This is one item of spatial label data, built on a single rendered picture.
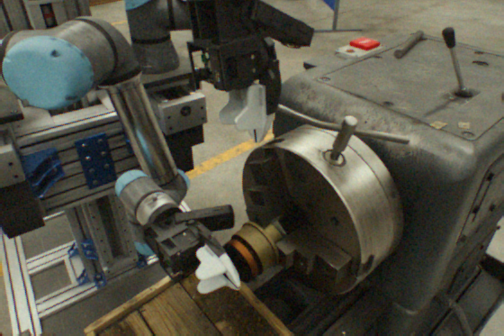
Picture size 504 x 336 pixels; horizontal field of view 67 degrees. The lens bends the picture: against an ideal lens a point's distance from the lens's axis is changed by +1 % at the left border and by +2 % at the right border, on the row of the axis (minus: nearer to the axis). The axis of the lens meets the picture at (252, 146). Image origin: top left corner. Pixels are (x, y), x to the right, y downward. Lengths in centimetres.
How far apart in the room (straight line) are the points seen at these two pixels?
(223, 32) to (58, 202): 93
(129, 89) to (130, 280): 114
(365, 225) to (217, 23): 39
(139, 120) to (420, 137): 56
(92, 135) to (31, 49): 54
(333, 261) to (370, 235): 7
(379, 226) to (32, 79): 61
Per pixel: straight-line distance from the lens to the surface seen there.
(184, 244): 67
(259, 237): 66
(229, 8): 45
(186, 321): 85
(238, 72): 44
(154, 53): 116
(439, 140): 72
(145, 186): 80
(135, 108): 84
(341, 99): 81
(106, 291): 182
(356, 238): 64
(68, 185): 125
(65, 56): 67
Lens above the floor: 160
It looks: 34 degrees down
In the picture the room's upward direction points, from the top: straight up
